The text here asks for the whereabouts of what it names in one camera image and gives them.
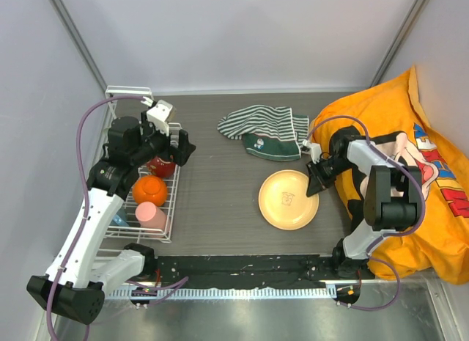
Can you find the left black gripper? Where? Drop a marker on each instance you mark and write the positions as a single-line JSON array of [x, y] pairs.
[[179, 155]]

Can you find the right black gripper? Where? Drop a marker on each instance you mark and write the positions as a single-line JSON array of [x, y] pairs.
[[316, 185]]

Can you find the yellow round plate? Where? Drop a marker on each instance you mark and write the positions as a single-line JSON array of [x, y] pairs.
[[283, 202]]

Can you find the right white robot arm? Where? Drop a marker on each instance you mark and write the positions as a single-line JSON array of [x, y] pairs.
[[392, 202]]

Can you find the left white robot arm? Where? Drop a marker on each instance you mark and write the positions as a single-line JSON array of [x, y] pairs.
[[71, 287]]

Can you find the red patterned cup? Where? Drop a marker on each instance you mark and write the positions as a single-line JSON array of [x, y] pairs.
[[160, 168]]

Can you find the orange bowl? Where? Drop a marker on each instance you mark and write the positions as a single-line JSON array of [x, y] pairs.
[[150, 188]]

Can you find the green striped towel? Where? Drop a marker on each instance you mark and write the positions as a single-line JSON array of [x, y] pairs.
[[271, 133]]

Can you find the pink cup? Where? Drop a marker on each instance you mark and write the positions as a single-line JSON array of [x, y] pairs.
[[151, 217]]

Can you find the blue patterned bowl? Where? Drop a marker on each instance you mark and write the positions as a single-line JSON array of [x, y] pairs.
[[120, 219]]

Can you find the orange cartoon cloth bag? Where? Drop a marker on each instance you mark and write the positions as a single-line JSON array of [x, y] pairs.
[[392, 115]]

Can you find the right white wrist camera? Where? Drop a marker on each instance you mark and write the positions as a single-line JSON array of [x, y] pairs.
[[314, 150]]

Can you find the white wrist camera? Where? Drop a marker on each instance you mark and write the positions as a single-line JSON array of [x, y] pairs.
[[159, 113], [314, 150]]

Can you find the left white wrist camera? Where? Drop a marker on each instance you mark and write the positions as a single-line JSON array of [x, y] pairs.
[[159, 113]]

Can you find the white wire dish rack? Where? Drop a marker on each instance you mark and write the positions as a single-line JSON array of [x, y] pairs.
[[135, 232]]

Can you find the white slotted cable duct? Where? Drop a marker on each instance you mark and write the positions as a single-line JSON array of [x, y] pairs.
[[130, 292]]

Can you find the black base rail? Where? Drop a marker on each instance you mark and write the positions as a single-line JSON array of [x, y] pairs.
[[247, 272]]

